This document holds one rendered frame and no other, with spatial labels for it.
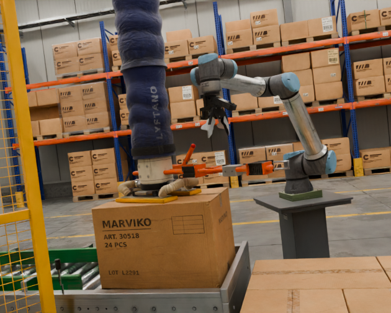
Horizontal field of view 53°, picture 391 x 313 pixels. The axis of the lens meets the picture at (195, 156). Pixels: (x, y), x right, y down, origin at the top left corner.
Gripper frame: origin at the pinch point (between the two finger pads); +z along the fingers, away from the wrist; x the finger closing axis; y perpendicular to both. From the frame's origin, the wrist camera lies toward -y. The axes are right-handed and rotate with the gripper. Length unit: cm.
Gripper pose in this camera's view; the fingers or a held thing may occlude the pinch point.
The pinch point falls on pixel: (220, 136)
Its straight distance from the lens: 175.1
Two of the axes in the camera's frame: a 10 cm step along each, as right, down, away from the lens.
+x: -6.3, 1.1, -7.7
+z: 1.1, 9.9, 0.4
